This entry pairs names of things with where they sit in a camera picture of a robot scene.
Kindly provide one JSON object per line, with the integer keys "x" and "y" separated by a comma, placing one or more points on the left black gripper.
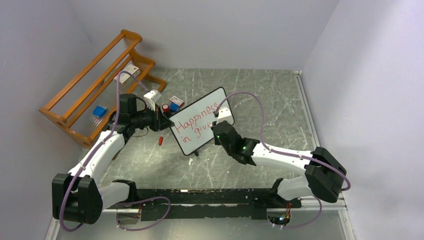
{"x": 159, "y": 123}

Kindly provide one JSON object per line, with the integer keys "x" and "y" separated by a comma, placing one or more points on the red marker cap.
{"x": 160, "y": 141}

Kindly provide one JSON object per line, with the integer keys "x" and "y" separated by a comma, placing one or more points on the black framed whiteboard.
{"x": 192, "y": 125}

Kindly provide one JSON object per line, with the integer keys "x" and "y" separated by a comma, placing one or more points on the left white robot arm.
{"x": 76, "y": 196}

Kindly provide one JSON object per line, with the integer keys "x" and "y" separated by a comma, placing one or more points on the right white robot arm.
{"x": 319, "y": 173}

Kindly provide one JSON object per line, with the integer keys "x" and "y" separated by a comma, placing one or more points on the blue small block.
{"x": 173, "y": 107}

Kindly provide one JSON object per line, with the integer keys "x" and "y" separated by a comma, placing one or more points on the red white small box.
{"x": 176, "y": 100}

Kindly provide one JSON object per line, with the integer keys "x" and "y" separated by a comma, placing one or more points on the blue block on rack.
{"x": 99, "y": 111}

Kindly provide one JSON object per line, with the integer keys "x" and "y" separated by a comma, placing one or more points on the orange wooden rack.
{"x": 71, "y": 108}

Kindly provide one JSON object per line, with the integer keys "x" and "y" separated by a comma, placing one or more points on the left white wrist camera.
{"x": 151, "y": 97}

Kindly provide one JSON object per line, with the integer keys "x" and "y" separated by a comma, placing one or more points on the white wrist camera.
{"x": 151, "y": 97}
{"x": 225, "y": 114}

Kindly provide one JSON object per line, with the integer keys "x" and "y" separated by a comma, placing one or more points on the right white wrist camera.
{"x": 225, "y": 114}

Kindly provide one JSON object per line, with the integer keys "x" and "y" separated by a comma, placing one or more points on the black base frame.
{"x": 252, "y": 203}

